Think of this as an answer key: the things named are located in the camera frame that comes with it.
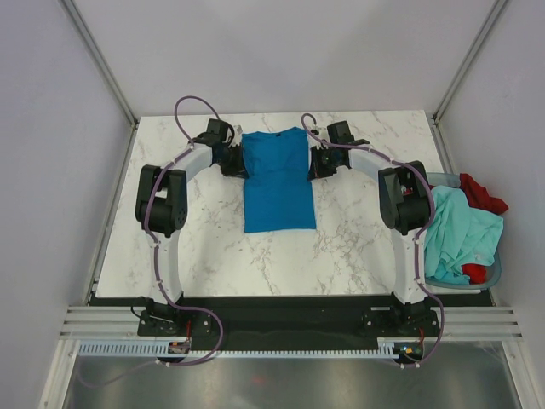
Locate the blue t shirt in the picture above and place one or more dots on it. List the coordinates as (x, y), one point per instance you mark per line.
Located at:
(277, 194)

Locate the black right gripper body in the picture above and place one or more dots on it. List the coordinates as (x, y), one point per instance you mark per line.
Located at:
(324, 162)

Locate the translucent blue plastic basket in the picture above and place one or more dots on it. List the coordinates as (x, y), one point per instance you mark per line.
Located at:
(489, 277)

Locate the aluminium corner post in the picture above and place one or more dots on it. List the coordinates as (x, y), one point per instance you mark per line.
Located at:
(80, 25)
(477, 45)

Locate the red t shirt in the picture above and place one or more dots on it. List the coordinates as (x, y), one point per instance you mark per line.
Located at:
(481, 194)

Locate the white slotted cable duct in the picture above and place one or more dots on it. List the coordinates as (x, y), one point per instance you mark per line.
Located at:
(172, 350)

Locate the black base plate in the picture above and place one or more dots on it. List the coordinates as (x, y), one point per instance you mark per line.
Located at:
(481, 299)

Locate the aluminium left corner post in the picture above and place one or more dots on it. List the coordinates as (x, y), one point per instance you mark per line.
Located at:
(80, 25)

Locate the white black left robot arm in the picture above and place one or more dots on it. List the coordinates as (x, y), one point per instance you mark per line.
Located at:
(161, 208)

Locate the aluminium right corner post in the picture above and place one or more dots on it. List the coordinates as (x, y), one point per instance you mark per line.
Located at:
(477, 45)

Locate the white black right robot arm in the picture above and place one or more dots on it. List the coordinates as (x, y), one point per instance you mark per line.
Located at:
(406, 208)

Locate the teal t shirt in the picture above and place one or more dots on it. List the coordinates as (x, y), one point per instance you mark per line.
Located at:
(460, 234)

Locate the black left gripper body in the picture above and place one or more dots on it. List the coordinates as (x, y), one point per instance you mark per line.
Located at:
(231, 162)

